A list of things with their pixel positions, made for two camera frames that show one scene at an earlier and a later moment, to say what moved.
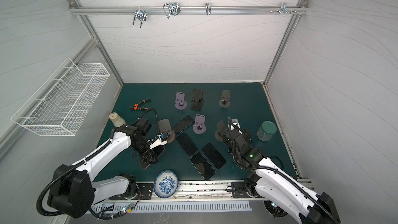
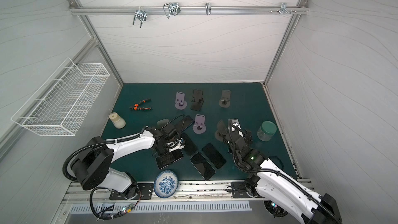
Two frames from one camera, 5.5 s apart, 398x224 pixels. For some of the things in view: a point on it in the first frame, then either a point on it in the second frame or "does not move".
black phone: [214, 155] does not move
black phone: [157, 151] → [167, 158]
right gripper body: [226, 133] does not move
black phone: [187, 144] does not move
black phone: [183, 124] does not move
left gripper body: [143, 148] → [166, 148]
